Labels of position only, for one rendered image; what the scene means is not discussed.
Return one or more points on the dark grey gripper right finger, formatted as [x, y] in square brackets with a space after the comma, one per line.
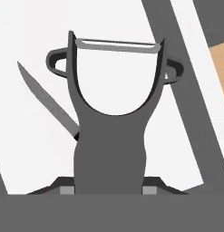
[150, 185]

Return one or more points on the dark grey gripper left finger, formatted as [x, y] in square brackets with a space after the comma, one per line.
[66, 185]

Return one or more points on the dark grey Y-shaped peeler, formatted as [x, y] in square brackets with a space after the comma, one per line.
[110, 151]

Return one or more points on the light wooden cutting board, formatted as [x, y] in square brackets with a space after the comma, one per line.
[221, 69]

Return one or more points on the kitchen knife with steel blade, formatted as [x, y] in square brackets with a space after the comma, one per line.
[53, 105]

